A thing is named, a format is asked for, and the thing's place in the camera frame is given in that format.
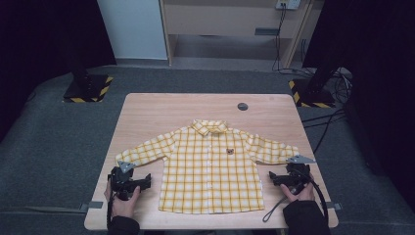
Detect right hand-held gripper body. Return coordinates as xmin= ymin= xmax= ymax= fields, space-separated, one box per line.
xmin=283 ymin=154 xmax=317 ymax=194

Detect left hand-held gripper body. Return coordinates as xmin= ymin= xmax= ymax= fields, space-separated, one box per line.
xmin=107 ymin=160 xmax=145 ymax=201

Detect yellow plaid shirt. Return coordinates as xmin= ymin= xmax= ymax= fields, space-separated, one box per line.
xmin=115 ymin=118 xmax=300 ymax=215

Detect person's right hand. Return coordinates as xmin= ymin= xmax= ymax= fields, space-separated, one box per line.
xmin=279 ymin=179 xmax=316 ymax=203

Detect person's left hand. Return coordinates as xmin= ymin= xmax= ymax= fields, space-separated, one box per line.
xmin=103 ymin=180 xmax=141 ymax=219

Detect black stand with striped base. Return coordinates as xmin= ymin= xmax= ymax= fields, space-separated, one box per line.
xmin=288 ymin=62 xmax=337 ymax=109
xmin=63 ymin=48 xmax=115 ymax=104

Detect dark curtain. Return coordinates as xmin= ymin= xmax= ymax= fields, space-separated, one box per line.
xmin=302 ymin=0 xmax=415 ymax=204
xmin=0 ymin=0 xmax=116 ymax=141

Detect gray desk label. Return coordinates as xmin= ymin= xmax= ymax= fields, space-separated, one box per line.
xmin=254 ymin=27 xmax=280 ymax=36

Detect white panel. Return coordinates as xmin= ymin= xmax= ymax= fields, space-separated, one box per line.
xmin=97 ymin=0 xmax=168 ymax=61

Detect white power strip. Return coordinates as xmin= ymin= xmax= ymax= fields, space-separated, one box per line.
xmin=275 ymin=0 xmax=301 ymax=10

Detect thin gray wrist strap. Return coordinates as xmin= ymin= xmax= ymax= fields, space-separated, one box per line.
xmin=262 ymin=195 xmax=290 ymax=223

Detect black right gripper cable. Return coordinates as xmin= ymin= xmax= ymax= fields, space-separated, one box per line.
xmin=301 ymin=174 xmax=329 ymax=224

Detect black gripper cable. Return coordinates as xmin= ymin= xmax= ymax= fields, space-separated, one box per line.
xmin=301 ymin=174 xmax=329 ymax=224
xmin=105 ymin=192 xmax=115 ymax=230

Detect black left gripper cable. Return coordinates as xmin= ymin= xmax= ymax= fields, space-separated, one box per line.
xmin=105 ymin=192 xmax=115 ymax=230

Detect black floor cable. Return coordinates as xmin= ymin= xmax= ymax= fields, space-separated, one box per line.
xmin=301 ymin=109 xmax=346 ymax=155

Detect flat gray floor strap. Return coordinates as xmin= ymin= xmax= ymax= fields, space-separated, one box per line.
xmin=0 ymin=205 xmax=88 ymax=214

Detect tangle of black cables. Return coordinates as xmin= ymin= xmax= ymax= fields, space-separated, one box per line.
xmin=302 ymin=67 xmax=354 ymax=107

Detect black power strip cable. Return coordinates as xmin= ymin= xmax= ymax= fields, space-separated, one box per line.
xmin=272 ymin=3 xmax=289 ymax=72

